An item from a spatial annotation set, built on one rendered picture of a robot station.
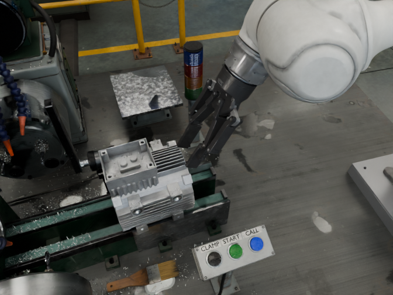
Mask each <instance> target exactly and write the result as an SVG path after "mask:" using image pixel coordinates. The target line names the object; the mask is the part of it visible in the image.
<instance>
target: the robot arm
mask: <svg viewBox="0 0 393 295"><path fill-rule="evenodd" d="M392 46H393V0H383V1H368V0H254V1H253V3H252V4H251V6H250V8H249V10H248V12H247V14H246V16H245V18H244V22H243V26H242V28H241V30H240V32H239V34H238V35H237V36H236V38H235V40H234V42H233V44H232V45H231V47H230V49H229V50H228V52H227V53H226V56H225V58H224V62H225V64H224V66H223V67H222V69H221V71H220V72H219V74H218V75H217V77H216V80H211V79H207V81H206V84H205V87H204V89H203V90H202V92H201V93H200V95H199V97H198V98H197V99H196V101H195V103H194V104H193V106H192V107H191V109H190V110H189V112H188V115H190V116H191V118H190V120H189V121H190V123H189V124H188V126H187V128H186V129H185V132H184V134H183V135H182V137H181V139H180V140H179V141H178V143H177V147H178V148H187V149H188V147H189V146H190V144H191V143H192V141H193V140H194V138H195V137H196V135H197V134H198V132H199V131H200V129H201V128H202V127H201V125H203V124H202V122H203V121H204V120H205V119H206V118H207V117H208V116H210V114H211V113H213V111H215V112H214V113H213V121H212V123H211V126H210V128H209V131H208V133H207V135H206V138H205V140H204V143H199V145H198V146H197V148H196V149H195V150H194V152H193V154H192V155H191V157H190V158H189V159H188V161H187V162H186V164H185V166H186V167H189V168H197V167H198V166H199V164H200V163H201V161H203V160H205V158H206V157H207V155H208V154H209V153H214V154H218V153H219V152H220V151H221V149H222V148H223V147H224V145H225V143H226V142H227V140H228V139H229V138H230V136H231V135H232V133H233V132H234V130H235V129H236V128H237V127H238V126H239V125H240V124H242V123H243V119H242V118H239V116H238V113H237V111H238V110H239V107H240V104H241V103H242V102H243V101H244V100H246V99H248V97H249V96H250V95H251V93H252V92H253V91H254V89H255V88H256V87H257V85H262V84H263V83H264V82H265V80H266V79H267V77H268V76H270V77H271V79H272V80H273V81H274V82H275V83H276V85H277V86H278V87H279V88H280V89H281V90H282V91H283V92H285V93H286V94H287V95H289V96H290V97H292V98H295V99H296V100H299V101H303V102H309V103H322V102H327V101H331V100H333V99H335V98H337V97H339V96H341V95H342V94H344V93H345V92H346V91H347V90H348V89H349V88H350V87H351V86H352V85H353V83H354V82H355V81H356V79H357V77H358V75H359V74H360V72H361V71H364V70H366V69H367V67H368V66H369V64H370V62H371V60H372V59H373V57H374V56H375V55H376V54H378V53H379V52H381V51H383V50H385V49H387V48H389V47H392ZM195 110H196V111H197V112H196V111H195ZM220 115H222V116H220Z"/></svg>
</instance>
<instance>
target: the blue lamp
mask: <svg viewBox="0 0 393 295"><path fill-rule="evenodd" d="M183 49H184V48H183ZM202 62H203V49H202V50H201V51H200V52H197V53H190V52H187V51H186V50H184V63H185V64H187V65H189V66H198V65H200V64H201V63H202Z"/></svg>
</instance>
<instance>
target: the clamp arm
mask: <svg viewBox="0 0 393 295"><path fill-rule="evenodd" d="M43 109H44V114H45V116H46V115H48V116H49V118H50V121H51V123H52V125H53V127H54V129H55V131H56V133H57V136H58V138H59V140H60V142H61V144H62V146H63V148H64V155H65V157H68V158H69V160H70V162H71V165H72V167H73V169H74V171H75V173H76V174H77V173H81V172H82V168H83V167H84V165H83V161H82V160H80V159H79V158H78V155H77V153H76V151H75V149H74V147H73V144H72V142H71V139H70V137H69V135H68V133H67V130H66V128H65V126H64V124H63V121H62V119H61V117H60V114H59V113H58V110H57V108H56V105H55V103H54V101H53V99H52V98H50V99H46V100H44V107H43ZM81 164H82V165H81Z"/></svg>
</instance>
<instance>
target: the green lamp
mask: <svg viewBox="0 0 393 295"><path fill-rule="evenodd" d="M201 92H202V87H201V88H199V89H196V90H192V89H189V88H187V87H186V86H185V96H186V97H187V98H189V99H191V100H196V99H197V98H198V97H199V95H200V93H201Z"/></svg>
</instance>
